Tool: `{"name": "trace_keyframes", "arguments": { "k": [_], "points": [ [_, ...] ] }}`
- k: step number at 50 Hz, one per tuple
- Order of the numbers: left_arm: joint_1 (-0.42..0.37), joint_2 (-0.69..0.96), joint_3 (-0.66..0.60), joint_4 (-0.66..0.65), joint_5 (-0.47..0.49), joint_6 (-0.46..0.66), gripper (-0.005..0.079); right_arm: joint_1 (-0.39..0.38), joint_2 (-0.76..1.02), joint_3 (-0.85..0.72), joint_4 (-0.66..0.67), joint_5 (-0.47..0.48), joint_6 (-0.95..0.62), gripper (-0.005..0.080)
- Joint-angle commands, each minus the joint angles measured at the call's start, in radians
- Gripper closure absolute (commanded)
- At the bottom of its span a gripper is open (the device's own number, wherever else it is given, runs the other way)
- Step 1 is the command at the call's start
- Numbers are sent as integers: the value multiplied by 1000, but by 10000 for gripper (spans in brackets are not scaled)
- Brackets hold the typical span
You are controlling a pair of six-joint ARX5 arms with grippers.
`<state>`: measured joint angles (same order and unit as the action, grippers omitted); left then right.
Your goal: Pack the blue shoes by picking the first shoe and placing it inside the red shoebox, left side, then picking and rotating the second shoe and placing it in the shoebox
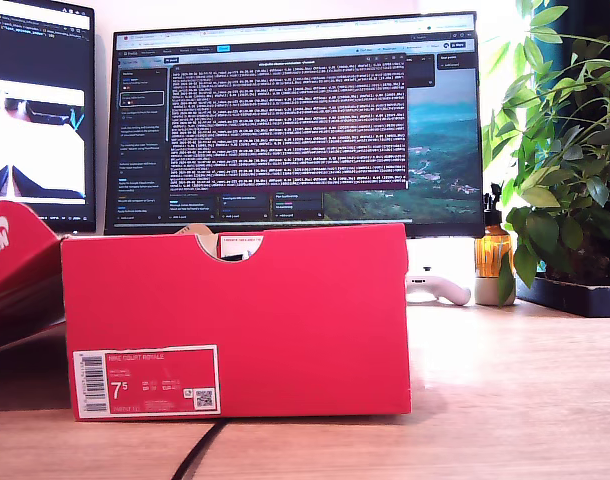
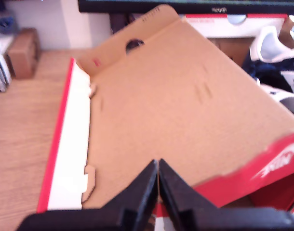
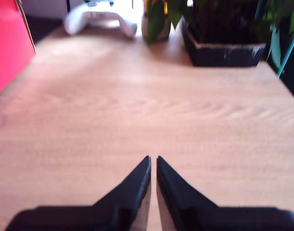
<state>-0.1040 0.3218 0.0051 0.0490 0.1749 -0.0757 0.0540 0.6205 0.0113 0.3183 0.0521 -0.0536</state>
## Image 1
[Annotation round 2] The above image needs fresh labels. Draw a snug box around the red cardboard shoebox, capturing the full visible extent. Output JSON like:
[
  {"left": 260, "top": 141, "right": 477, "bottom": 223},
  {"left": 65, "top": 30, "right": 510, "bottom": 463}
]
[{"left": 59, "top": 223, "right": 413, "bottom": 423}]

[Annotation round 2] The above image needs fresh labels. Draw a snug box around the red shoebox lid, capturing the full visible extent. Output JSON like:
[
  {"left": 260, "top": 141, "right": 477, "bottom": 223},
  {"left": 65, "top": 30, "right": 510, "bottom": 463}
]
[{"left": 0, "top": 199, "right": 69, "bottom": 354}]

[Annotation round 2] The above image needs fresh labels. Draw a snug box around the wide black computer monitor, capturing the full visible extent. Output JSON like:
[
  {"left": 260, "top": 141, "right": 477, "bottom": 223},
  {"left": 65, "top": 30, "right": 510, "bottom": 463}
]
[{"left": 104, "top": 10, "right": 487, "bottom": 237}]

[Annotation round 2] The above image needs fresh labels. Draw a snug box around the white game controller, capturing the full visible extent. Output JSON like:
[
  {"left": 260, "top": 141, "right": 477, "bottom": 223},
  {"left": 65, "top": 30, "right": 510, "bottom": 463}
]
[{"left": 405, "top": 264, "right": 472, "bottom": 306}]

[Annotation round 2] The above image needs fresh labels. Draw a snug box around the amber pump bottle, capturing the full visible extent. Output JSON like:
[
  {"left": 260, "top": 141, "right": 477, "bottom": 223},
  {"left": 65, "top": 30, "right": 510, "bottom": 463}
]
[{"left": 474, "top": 180, "right": 515, "bottom": 279}]

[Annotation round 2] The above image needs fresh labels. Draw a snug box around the pale grey round pot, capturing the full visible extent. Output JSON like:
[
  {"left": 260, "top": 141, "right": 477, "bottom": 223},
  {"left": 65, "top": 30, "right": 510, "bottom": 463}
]
[{"left": 474, "top": 274, "right": 518, "bottom": 307}]

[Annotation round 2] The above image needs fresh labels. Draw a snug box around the green leafy houseplant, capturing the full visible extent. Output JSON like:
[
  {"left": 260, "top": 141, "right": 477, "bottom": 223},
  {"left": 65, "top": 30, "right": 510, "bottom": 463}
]
[{"left": 484, "top": 0, "right": 610, "bottom": 306}]

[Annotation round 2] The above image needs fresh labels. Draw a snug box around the dark rectangular planter tray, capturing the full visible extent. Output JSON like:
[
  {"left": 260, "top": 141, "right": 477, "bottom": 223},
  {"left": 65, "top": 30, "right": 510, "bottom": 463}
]
[{"left": 516, "top": 274, "right": 610, "bottom": 319}]

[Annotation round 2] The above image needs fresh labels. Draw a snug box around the narrow black computer monitor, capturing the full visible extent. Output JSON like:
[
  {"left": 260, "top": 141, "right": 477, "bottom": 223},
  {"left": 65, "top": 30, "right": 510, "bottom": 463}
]
[{"left": 0, "top": 0, "right": 97, "bottom": 234}]

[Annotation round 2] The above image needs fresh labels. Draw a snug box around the dark teal curtain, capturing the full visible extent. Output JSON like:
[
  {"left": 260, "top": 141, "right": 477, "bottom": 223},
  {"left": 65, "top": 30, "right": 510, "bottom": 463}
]
[{"left": 527, "top": 0, "right": 610, "bottom": 101}]

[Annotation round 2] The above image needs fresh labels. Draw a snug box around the black table cable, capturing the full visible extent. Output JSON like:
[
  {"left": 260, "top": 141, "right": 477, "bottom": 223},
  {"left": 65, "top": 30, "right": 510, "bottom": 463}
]
[{"left": 173, "top": 419, "right": 230, "bottom": 480}]

